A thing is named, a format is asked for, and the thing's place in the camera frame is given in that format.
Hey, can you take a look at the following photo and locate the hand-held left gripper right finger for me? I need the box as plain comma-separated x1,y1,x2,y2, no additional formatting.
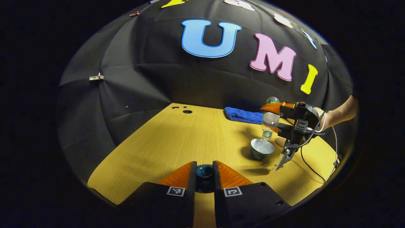
212,161,291,228

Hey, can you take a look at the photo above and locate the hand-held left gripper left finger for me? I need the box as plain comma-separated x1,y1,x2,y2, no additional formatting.
119,161,198,228

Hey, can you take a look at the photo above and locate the clear plastic water bottle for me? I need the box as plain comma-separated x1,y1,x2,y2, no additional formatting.
261,97,281,142

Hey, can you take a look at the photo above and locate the teal teacup lid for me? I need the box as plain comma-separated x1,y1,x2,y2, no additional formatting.
195,164,215,194

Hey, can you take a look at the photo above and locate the teal teacup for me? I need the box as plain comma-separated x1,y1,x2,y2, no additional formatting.
250,138,276,161

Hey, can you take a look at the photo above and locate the folded blue towel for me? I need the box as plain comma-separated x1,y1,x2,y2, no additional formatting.
224,106,264,124

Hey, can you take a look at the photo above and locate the black cable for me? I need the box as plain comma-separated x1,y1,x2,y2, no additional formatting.
300,125,339,183

